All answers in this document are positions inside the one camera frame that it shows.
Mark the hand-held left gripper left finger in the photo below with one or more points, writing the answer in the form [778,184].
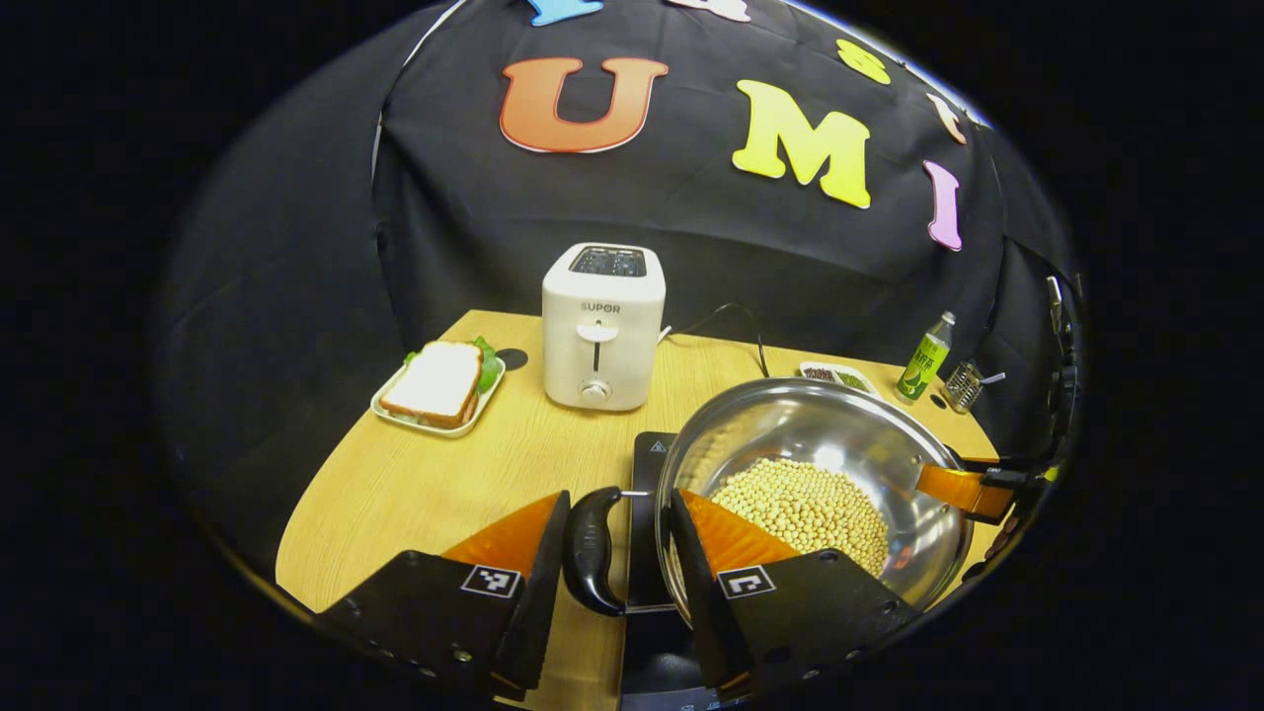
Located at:
[425,612]

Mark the pile of soybeans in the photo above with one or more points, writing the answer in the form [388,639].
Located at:
[800,504]

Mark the black table grommet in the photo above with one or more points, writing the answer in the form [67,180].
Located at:
[513,359]

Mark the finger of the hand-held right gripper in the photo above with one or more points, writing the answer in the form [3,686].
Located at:
[958,486]

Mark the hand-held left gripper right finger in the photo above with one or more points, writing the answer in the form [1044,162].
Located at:
[820,612]

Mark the sandwich with lettuce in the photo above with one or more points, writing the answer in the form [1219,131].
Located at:
[434,380]

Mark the white toaster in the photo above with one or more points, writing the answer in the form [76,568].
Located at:
[602,296]

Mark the white divided bean dish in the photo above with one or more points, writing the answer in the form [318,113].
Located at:
[834,377]

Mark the green label bottle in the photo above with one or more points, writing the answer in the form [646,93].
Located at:
[923,360]

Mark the stainless steel pot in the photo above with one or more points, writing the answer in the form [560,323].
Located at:
[820,420]

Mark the black induction cooktop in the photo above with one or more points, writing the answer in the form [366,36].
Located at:
[652,523]

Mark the black backdrop cloth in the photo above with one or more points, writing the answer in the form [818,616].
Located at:
[494,217]

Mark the white sandwich plate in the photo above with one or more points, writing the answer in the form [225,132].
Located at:
[395,413]

